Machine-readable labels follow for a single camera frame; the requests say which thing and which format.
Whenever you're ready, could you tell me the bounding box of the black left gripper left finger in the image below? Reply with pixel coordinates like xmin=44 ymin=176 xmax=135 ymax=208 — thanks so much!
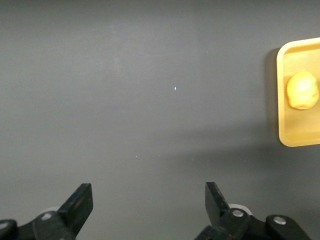
xmin=31 ymin=182 xmax=94 ymax=240

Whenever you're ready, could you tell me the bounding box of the yellow plastic tray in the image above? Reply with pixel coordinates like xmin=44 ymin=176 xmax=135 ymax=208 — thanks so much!
xmin=275 ymin=37 xmax=320 ymax=148

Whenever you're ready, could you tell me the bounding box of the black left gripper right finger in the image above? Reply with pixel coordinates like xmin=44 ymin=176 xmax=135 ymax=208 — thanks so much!
xmin=194 ymin=181 xmax=266 ymax=240

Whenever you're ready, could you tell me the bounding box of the yellow potato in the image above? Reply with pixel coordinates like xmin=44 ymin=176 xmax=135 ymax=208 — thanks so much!
xmin=286 ymin=70 xmax=320 ymax=111

